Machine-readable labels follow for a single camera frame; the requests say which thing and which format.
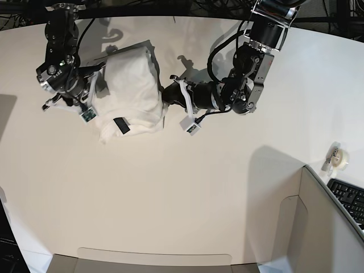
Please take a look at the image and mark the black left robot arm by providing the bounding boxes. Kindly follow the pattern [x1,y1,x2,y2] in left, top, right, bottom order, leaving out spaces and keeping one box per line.
[162,1,303,123]

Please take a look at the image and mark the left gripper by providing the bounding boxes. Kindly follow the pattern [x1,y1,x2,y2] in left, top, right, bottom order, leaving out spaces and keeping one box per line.
[162,75,205,119]

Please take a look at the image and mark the white printed t-shirt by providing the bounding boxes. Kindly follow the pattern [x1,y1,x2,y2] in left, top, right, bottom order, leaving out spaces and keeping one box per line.
[93,40,168,143]

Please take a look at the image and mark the black computer keyboard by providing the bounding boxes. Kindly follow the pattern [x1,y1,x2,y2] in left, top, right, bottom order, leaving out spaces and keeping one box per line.
[327,179,364,229]

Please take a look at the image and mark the black background cables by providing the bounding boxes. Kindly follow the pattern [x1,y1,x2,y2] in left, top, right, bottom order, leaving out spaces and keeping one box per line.
[0,0,364,38]

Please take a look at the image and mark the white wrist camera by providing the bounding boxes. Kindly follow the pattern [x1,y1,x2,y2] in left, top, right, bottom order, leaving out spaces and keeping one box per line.
[80,106,97,123]
[180,116,201,136]

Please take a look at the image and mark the grey partition panel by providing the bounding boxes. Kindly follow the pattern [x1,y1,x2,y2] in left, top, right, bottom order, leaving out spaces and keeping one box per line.
[47,247,259,272]
[258,166,363,272]

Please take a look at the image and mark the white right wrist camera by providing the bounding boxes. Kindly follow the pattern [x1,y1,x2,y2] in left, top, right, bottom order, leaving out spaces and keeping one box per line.
[80,106,97,123]

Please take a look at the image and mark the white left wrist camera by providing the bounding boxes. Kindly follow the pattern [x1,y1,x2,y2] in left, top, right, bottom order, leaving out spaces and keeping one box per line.
[180,116,201,136]

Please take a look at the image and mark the grey front partition panel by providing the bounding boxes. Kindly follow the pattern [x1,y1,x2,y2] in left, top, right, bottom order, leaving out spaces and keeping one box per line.
[47,247,259,272]

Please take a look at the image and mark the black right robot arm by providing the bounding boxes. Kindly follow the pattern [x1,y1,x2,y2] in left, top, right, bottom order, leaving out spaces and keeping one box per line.
[36,1,106,113]

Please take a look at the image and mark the grey right partition panel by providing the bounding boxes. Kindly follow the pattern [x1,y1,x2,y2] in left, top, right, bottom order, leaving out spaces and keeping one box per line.
[258,166,363,272]

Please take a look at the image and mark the clear tape dispenser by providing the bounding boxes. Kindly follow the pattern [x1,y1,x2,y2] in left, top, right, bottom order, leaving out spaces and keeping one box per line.
[321,142,350,172]

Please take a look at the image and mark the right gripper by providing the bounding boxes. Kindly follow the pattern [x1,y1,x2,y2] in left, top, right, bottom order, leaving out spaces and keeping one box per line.
[42,64,107,113]

